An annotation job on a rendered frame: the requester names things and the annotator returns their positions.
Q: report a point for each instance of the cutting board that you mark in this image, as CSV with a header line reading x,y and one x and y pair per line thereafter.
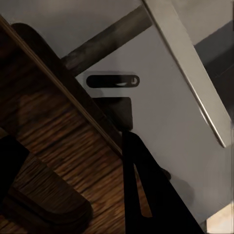
x,y
39,112

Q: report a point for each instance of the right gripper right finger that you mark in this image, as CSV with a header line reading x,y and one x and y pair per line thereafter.
x,y
170,214

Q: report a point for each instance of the drop in sink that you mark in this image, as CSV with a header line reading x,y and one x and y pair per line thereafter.
x,y
199,35

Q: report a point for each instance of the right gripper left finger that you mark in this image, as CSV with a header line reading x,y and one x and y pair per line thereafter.
x,y
12,157

